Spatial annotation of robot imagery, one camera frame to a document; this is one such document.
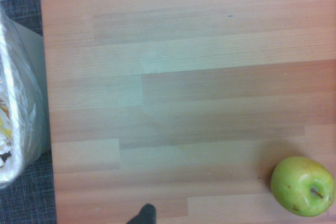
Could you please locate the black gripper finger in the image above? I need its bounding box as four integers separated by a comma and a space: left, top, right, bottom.
125, 203, 158, 224

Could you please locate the wooden top coffee table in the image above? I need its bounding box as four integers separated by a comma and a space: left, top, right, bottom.
38, 0, 336, 224

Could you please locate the clear plastic bin liner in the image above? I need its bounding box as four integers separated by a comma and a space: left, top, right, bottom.
0, 0, 40, 183

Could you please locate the white plastic trash bin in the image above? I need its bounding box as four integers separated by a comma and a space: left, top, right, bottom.
0, 19, 51, 190

